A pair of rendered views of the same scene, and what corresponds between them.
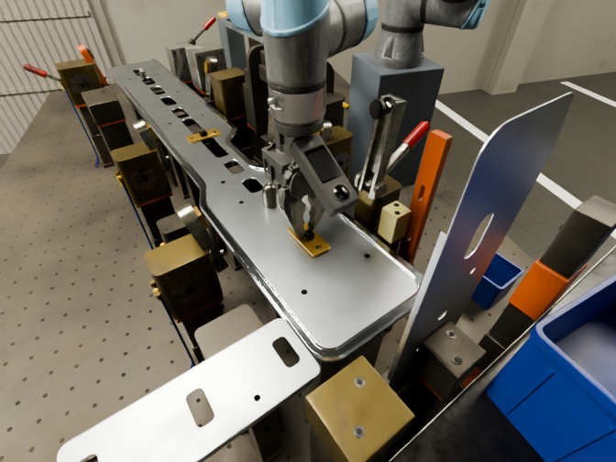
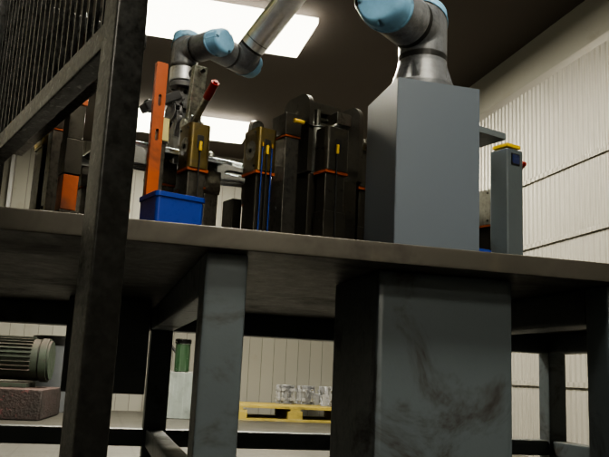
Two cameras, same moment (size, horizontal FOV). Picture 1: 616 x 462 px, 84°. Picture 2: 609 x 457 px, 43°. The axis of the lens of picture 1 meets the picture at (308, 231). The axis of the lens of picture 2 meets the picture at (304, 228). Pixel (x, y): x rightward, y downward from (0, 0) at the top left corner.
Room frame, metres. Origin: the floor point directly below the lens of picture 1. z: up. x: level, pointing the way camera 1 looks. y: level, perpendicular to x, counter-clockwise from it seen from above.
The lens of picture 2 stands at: (0.89, -1.99, 0.44)
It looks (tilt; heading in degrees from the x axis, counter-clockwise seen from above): 11 degrees up; 92
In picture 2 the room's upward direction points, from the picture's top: 3 degrees clockwise
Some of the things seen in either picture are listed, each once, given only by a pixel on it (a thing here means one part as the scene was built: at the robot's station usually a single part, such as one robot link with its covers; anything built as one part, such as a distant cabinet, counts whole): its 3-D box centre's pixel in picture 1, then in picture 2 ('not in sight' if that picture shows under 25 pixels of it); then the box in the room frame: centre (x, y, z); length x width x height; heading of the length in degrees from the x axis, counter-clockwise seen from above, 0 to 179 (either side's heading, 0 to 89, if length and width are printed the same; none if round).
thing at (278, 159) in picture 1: (296, 152); (182, 106); (0.45, 0.02, 1.16); 0.09 x 0.08 x 0.12; 35
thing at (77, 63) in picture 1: (93, 117); not in sight; (1.17, 0.77, 0.88); 0.14 x 0.09 x 0.36; 125
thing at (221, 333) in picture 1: (236, 379); not in sight; (0.25, 0.12, 0.84); 0.12 x 0.07 x 0.28; 125
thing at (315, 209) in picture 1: (309, 203); (181, 140); (0.46, 0.00, 1.05); 0.06 x 0.03 x 0.09; 35
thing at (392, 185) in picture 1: (372, 247); (192, 193); (0.53, -0.15, 0.87); 0.10 x 0.07 x 0.35; 125
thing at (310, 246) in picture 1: (308, 236); not in sight; (0.43, 0.00, 1.01); 0.08 x 0.04 x 0.01; 35
